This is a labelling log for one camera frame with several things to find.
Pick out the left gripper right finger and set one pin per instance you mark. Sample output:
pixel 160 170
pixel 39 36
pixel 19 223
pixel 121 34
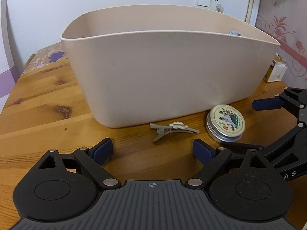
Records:
pixel 215 164

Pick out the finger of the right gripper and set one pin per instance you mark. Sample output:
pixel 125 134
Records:
pixel 263 146
pixel 276 102

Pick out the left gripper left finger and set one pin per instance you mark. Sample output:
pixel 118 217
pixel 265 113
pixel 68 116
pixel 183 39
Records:
pixel 91 161

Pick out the round metal tin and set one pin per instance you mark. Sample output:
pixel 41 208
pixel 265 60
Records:
pixel 224 123

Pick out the grey hair clip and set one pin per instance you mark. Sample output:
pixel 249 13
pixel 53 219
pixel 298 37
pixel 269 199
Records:
pixel 175 127

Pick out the gold tissue box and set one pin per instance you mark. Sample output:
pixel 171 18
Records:
pixel 276 70

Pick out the beige plastic storage bin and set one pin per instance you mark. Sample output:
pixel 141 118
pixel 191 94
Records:
pixel 138 64

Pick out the purple white headboard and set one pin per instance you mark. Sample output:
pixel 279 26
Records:
pixel 9 72

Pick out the white wall switch socket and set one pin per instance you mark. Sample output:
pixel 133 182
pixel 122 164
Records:
pixel 216 5

